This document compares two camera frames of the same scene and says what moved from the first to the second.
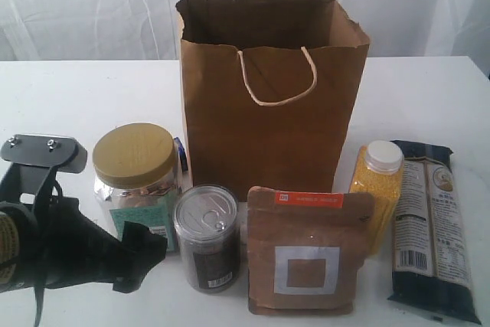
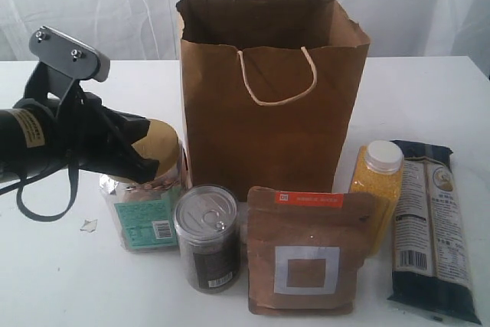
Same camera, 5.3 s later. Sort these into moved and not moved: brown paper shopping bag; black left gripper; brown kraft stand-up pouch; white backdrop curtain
Moved: black left gripper
Not moved: white backdrop curtain; brown paper shopping bag; brown kraft stand-up pouch
